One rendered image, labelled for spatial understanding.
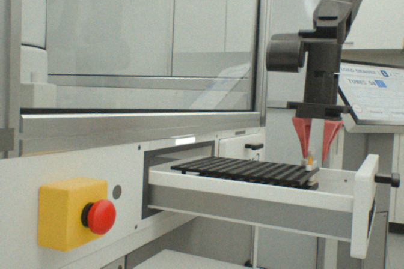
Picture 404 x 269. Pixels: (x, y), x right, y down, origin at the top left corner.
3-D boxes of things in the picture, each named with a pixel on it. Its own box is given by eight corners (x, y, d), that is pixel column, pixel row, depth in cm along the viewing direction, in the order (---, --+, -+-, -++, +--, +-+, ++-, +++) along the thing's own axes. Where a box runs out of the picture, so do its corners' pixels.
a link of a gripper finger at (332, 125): (332, 164, 70) (338, 108, 70) (290, 158, 74) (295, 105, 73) (340, 160, 76) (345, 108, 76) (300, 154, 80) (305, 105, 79)
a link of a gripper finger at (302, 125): (329, 164, 71) (334, 108, 70) (287, 158, 74) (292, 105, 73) (336, 160, 77) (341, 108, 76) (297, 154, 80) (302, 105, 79)
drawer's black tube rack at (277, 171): (317, 200, 79) (319, 166, 79) (297, 223, 63) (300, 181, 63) (210, 185, 89) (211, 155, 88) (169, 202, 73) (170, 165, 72)
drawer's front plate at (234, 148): (261, 171, 122) (263, 134, 122) (223, 187, 96) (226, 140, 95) (255, 170, 123) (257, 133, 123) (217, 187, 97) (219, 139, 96)
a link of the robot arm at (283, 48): (341, 0, 74) (339, 36, 81) (275, 1, 78) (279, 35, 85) (332, 51, 68) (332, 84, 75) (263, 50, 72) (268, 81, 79)
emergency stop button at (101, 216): (119, 230, 50) (120, 197, 50) (97, 240, 46) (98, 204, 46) (98, 226, 51) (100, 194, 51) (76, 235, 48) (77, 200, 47)
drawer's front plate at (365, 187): (375, 211, 80) (379, 154, 80) (364, 260, 54) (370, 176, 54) (365, 210, 81) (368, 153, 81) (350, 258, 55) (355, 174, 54)
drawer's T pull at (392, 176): (399, 181, 69) (400, 172, 69) (399, 188, 62) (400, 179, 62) (375, 178, 70) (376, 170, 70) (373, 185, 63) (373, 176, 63)
